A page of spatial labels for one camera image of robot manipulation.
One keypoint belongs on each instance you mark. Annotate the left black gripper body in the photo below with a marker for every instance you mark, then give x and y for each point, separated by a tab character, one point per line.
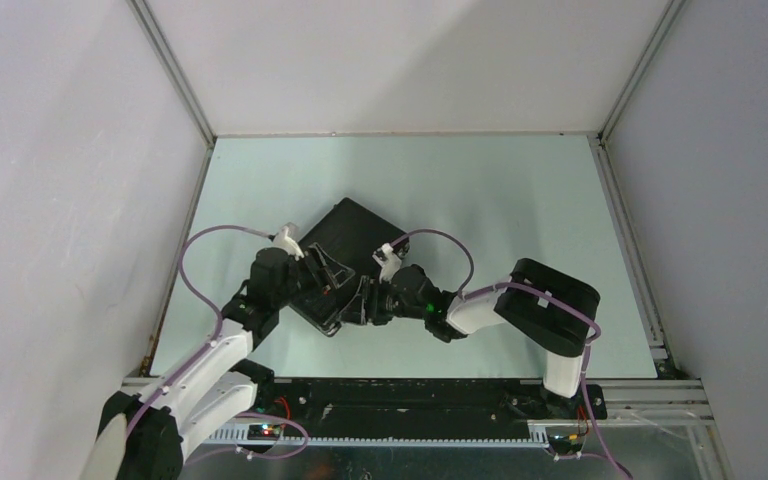
304	282

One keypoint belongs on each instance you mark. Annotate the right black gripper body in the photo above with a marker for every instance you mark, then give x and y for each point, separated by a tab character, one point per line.
386	302

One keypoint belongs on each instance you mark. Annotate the black aluminium poker case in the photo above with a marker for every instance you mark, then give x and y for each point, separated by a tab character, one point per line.
349	234

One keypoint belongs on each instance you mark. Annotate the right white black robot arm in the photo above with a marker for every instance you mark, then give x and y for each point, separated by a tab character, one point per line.
555	311

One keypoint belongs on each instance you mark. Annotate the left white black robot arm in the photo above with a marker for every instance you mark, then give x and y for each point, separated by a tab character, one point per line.
151	434

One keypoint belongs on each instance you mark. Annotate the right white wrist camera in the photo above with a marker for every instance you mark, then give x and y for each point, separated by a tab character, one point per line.
388	260

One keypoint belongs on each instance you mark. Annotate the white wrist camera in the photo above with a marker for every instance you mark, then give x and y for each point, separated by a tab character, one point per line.
284	239
388	260

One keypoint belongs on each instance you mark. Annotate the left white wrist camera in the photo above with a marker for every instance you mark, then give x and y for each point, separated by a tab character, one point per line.
284	239

